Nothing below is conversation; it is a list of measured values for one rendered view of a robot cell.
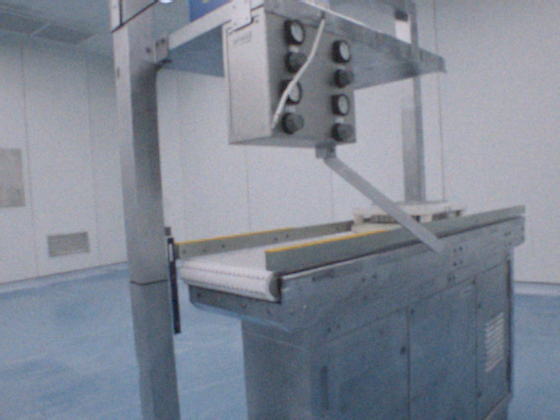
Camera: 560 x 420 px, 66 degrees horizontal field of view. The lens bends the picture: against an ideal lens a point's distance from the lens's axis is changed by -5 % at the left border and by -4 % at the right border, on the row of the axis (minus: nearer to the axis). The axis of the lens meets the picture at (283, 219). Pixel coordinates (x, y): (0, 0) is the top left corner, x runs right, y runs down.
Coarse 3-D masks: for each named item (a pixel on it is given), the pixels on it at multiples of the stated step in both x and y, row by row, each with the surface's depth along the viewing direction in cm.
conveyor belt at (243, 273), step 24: (312, 240) 116; (408, 240) 105; (192, 264) 89; (216, 264) 85; (240, 264) 83; (264, 264) 81; (312, 264) 80; (216, 288) 83; (240, 288) 77; (264, 288) 72
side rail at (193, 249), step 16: (320, 224) 122; (336, 224) 126; (352, 224) 131; (224, 240) 98; (240, 240) 101; (256, 240) 105; (272, 240) 108; (288, 240) 112; (176, 256) 91; (192, 256) 92
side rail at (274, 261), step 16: (512, 208) 153; (432, 224) 110; (448, 224) 116; (464, 224) 124; (352, 240) 86; (368, 240) 90; (384, 240) 94; (400, 240) 99; (272, 256) 71; (288, 256) 74; (304, 256) 76; (320, 256) 79; (336, 256) 83
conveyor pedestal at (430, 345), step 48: (432, 288) 119; (480, 288) 146; (288, 336) 87; (336, 336) 90; (384, 336) 104; (432, 336) 122; (480, 336) 147; (288, 384) 89; (336, 384) 92; (384, 384) 105; (432, 384) 123; (480, 384) 148
